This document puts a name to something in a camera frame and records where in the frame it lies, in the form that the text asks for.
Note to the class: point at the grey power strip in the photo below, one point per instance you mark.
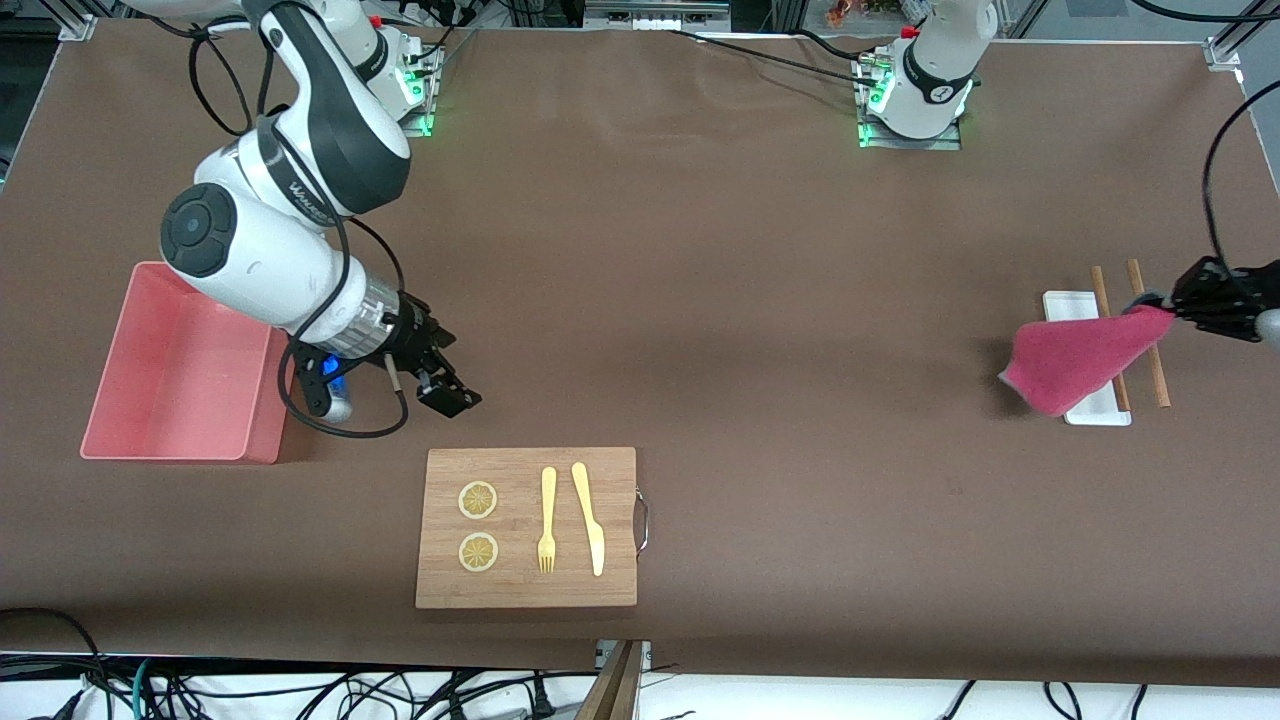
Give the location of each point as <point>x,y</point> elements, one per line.
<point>655,15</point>

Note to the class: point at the red cloth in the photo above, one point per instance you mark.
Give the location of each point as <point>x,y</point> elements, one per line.
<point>1070,360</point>

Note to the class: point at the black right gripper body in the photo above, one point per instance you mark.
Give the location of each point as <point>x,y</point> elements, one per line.
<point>410,336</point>

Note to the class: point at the wooden cutting board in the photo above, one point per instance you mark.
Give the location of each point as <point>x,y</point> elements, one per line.
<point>525,590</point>

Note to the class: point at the yellow plastic fork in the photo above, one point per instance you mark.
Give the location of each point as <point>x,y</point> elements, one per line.
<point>548,500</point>

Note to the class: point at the white rectangular tray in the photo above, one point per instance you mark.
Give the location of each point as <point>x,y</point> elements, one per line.
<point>1070,305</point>

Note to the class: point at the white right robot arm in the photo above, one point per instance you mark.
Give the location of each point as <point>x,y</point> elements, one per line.
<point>270,265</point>

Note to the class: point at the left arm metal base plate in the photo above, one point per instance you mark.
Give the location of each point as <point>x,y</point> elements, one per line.
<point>945,142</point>

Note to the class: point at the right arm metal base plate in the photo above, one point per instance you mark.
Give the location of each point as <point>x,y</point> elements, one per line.
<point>420,110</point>

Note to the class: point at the yellow plastic knife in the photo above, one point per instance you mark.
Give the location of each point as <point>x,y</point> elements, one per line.
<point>590,520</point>

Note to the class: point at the lemon slice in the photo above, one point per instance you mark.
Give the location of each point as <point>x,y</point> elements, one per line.
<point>478,552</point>
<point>478,500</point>

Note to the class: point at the brown wooden plank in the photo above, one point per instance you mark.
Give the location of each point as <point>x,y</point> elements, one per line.
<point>615,690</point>

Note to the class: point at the aluminium frame corner bracket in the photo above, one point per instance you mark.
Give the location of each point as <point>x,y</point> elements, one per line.
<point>1222,52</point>
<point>78,27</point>

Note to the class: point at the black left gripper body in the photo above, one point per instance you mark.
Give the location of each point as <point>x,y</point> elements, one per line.
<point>1215,296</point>

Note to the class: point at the pink plastic bin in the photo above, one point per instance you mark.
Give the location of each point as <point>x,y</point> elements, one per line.
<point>170,400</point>

